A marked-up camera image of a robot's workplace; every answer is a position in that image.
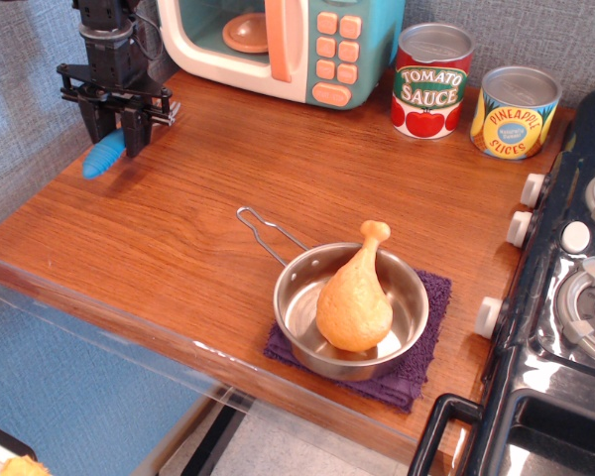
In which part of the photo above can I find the purple cloth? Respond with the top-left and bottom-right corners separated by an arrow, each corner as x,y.
263,269 -> 453,415

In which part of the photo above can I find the toy microwave teal and white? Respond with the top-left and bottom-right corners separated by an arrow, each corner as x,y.
158,1 -> 406,110

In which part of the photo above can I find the toy chicken drumstick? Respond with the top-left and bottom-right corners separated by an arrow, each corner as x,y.
315,220 -> 394,352

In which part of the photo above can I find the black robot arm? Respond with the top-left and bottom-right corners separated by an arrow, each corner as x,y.
57,0 -> 175,158

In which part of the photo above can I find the pineapple slices can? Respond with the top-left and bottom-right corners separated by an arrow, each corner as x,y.
470,65 -> 562,161

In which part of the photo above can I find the small steel saucepan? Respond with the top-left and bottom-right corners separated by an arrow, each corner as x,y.
237,206 -> 429,381

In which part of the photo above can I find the orange toy food bottom left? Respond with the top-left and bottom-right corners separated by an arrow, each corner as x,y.
0,455 -> 51,476

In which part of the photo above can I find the white stove knob lower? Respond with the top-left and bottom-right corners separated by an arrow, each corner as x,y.
474,297 -> 503,339

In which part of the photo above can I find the white stove knob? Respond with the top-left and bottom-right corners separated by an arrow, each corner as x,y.
520,174 -> 546,208
474,297 -> 503,339
506,211 -> 533,248

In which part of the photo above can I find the white stove knob upper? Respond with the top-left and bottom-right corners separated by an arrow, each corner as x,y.
520,174 -> 546,208

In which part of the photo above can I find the blue handled metal fork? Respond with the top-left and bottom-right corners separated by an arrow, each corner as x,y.
81,101 -> 181,180

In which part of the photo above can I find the orange plate inside microwave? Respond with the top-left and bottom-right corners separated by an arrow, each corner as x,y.
222,12 -> 269,55

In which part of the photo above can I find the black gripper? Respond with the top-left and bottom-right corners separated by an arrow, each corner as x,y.
57,29 -> 173,158

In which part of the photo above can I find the white stove knob middle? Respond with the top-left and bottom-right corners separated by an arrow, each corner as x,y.
506,211 -> 533,248

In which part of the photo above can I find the black toy stove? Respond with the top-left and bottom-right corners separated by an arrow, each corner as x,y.
409,90 -> 595,475

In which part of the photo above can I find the tomato sauce can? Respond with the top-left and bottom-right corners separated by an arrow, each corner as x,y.
391,23 -> 475,140

